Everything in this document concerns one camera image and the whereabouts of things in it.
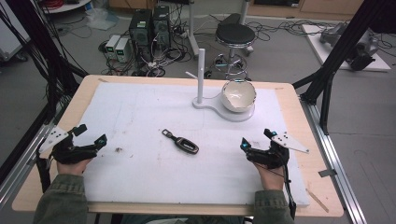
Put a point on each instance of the thin wooden stick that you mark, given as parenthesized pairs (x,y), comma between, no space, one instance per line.
(317,200)

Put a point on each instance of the round white table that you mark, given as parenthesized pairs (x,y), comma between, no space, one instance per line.
(67,6)

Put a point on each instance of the clear plastic bag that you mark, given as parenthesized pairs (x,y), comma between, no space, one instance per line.
(101,19)

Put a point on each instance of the white foam mat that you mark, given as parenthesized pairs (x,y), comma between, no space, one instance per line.
(174,174)

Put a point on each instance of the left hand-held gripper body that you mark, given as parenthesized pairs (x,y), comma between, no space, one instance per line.
(71,153)

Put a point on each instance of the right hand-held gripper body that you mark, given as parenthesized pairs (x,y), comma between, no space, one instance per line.
(271,157)

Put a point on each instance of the aluminium rail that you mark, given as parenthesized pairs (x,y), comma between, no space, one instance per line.
(339,174)
(18,168)

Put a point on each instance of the black round stool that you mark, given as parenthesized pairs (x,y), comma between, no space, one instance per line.
(235,33)

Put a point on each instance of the person's right hand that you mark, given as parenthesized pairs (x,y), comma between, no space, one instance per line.
(272,179)

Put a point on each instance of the white eggshell-shaped bowl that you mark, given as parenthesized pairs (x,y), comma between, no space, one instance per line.
(238,96)

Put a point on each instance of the black computer tower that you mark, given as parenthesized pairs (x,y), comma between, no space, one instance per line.
(140,31)
(162,26)

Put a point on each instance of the white floor board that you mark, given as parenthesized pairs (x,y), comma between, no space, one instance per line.
(314,46)

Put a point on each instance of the grey tape strip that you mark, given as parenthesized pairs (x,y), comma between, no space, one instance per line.
(327,173)

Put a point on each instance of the white cabinet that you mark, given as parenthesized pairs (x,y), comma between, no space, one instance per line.
(11,40)

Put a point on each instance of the person's left hand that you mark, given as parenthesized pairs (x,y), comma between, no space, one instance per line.
(71,168)

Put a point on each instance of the white stand with peg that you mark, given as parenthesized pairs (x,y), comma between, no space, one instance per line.
(200,77)

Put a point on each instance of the white metal pole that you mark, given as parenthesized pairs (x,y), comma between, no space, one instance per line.
(193,31)

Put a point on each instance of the white power supply box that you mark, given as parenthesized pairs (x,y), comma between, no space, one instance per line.
(122,49)
(112,45)

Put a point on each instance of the dark car key fob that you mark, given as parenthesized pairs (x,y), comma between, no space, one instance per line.
(185,145)

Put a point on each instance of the grey robot parts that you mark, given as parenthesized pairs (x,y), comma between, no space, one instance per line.
(362,51)

